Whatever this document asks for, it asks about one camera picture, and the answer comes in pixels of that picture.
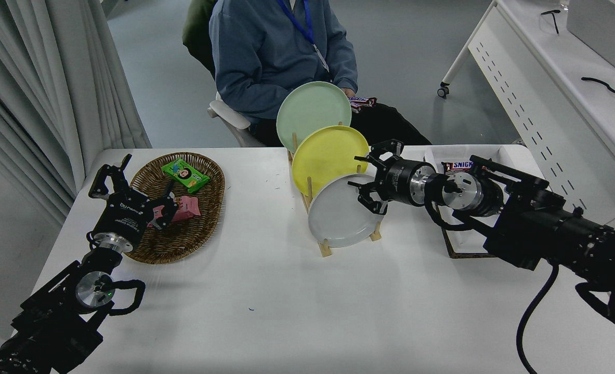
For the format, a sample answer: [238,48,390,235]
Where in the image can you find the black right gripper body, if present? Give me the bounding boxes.
[379,158,416,206]

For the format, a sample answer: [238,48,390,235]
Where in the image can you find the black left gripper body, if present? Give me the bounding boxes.
[92,189,158,245]

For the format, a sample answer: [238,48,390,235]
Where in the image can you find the grey plate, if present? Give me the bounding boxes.
[308,173,386,248]

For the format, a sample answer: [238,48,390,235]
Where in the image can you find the yellow plate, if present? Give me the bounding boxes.
[292,125,370,198]

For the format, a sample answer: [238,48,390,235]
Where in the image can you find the wooden plate rack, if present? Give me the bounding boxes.
[287,122,382,258]

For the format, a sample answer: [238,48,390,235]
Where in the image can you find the pale green plate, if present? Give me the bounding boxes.
[276,81,352,154]

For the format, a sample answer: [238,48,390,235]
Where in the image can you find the pink snack packet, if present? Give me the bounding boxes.
[149,196,201,229]

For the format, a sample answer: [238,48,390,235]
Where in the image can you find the green snack packet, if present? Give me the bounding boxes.
[161,158,211,194]

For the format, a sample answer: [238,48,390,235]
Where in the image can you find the brown wicker basket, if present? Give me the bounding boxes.
[124,152,226,265]

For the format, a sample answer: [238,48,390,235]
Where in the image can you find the white rectangular tray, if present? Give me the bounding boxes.
[424,145,542,255]

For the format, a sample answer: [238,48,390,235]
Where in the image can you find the white chair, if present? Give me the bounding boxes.
[207,91,266,148]

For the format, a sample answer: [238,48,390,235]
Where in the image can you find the white curtain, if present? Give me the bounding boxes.
[0,0,152,229]

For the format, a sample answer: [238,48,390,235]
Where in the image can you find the person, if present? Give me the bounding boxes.
[209,0,433,148]

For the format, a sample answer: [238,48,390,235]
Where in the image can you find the dark green jacket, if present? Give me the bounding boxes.
[182,0,218,79]

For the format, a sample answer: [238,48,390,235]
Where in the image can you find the white perforated desk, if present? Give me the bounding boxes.
[437,0,615,229]

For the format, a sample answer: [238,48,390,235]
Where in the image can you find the white laptop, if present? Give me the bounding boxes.
[566,0,615,72]

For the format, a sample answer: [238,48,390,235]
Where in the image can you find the blue lanyard with badge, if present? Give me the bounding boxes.
[276,0,331,73]

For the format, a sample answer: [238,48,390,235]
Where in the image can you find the thin black cable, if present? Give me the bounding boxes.
[540,9,561,35]

